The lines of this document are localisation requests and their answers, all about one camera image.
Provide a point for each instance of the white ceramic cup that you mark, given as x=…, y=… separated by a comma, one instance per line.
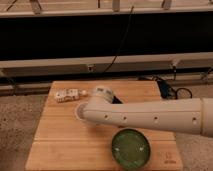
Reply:
x=79, y=111

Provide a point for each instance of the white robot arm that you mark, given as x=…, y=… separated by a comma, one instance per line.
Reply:
x=193, y=116

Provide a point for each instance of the black smartphone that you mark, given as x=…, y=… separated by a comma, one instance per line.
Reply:
x=116, y=100

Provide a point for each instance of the wooden cutting board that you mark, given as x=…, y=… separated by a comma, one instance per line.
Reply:
x=64, y=143

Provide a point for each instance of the blue device with cables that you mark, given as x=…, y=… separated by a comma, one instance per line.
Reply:
x=168, y=92

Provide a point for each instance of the white metal rail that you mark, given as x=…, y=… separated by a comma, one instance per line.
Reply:
x=84, y=65

